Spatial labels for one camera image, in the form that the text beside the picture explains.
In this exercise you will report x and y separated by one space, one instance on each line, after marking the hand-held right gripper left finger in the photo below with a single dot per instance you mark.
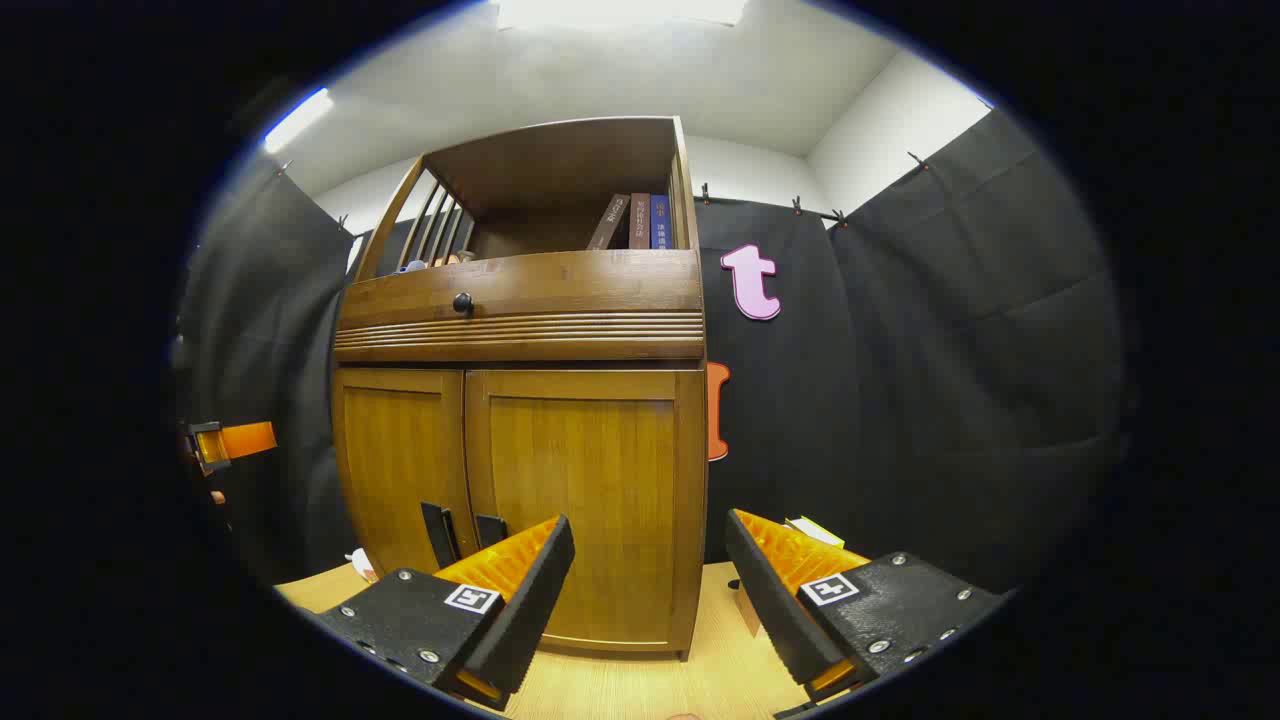
530 600

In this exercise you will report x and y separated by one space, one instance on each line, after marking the black backdrop cloth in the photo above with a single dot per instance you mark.
950 350

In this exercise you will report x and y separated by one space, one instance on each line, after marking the wooden shoe cabinet door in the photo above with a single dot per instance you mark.
600 470
400 460

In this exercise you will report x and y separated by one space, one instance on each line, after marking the white plush toy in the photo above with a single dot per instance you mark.
360 565

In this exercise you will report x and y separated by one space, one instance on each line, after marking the wooden double-door shoe cabinet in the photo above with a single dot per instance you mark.
550 165

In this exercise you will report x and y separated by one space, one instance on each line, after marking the dark brown book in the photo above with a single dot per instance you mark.
608 222

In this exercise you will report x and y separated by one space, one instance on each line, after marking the small pale blue object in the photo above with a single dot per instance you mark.
412 266

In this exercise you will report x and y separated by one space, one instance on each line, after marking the wooden ribbed drawer front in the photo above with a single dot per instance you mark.
580 285

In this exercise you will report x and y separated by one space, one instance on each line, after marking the blue book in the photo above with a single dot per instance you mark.
660 222

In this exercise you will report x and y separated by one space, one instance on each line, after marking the black round knob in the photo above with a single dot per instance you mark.
463 302

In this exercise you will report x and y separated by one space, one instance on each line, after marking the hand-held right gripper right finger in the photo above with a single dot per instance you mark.
770 600

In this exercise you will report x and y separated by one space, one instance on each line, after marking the dark red book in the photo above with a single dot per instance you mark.
640 220

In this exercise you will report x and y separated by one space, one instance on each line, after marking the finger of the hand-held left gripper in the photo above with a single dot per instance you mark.
248 438

